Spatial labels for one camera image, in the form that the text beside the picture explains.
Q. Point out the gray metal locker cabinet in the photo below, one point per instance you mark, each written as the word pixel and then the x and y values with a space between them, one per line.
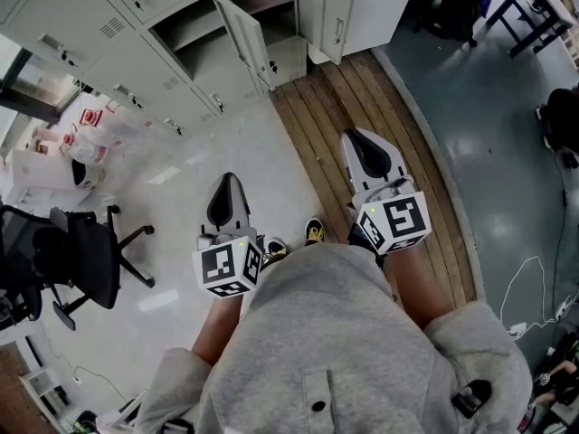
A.
pixel 149 75

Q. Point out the white power strip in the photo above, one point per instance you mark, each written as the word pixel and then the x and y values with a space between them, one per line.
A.
pixel 518 330

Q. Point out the wrapped pack of water bottles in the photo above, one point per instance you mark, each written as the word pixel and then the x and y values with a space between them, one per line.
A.
pixel 108 134

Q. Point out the person's left forearm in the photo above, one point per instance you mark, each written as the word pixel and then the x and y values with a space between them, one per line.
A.
pixel 221 328

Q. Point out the person's black yellow shoe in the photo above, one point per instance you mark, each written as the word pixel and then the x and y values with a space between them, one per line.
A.
pixel 314 232
pixel 276 248

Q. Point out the wide gray locker door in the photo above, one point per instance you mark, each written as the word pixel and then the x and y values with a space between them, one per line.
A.
pixel 375 16

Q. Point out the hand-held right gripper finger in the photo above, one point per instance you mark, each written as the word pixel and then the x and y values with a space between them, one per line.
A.
pixel 354 165
pixel 377 158

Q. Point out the black clip-on device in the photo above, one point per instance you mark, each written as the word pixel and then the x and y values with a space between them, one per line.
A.
pixel 472 398

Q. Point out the white low cabinet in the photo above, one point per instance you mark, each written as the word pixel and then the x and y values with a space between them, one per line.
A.
pixel 40 174

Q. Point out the narrow gray locker door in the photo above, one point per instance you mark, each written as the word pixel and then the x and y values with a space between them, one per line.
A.
pixel 244 39

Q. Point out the person's gray hoodie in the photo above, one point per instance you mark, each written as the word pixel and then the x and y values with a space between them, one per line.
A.
pixel 339 342

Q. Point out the person's left black yellow shoe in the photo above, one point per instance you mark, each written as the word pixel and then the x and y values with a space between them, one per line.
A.
pixel 276 248

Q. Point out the black office chair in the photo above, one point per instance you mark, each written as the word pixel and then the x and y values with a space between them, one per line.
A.
pixel 86 256

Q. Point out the black frame table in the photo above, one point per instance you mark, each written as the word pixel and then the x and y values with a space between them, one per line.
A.
pixel 547 7

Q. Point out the person's right black yellow shoe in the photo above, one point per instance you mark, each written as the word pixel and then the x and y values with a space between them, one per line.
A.
pixel 314 232

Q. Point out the white shelf unit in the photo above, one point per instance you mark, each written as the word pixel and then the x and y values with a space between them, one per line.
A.
pixel 45 389

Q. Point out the person's right forearm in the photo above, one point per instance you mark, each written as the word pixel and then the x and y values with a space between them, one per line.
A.
pixel 418 287

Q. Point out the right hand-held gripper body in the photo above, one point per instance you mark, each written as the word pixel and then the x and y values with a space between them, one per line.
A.
pixel 398 219

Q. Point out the white round bin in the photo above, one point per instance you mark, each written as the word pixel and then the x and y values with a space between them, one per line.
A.
pixel 85 174

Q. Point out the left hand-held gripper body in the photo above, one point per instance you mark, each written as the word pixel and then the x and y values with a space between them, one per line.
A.
pixel 224 265

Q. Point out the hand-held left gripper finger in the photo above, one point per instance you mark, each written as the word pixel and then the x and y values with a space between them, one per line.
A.
pixel 240 210
pixel 221 206

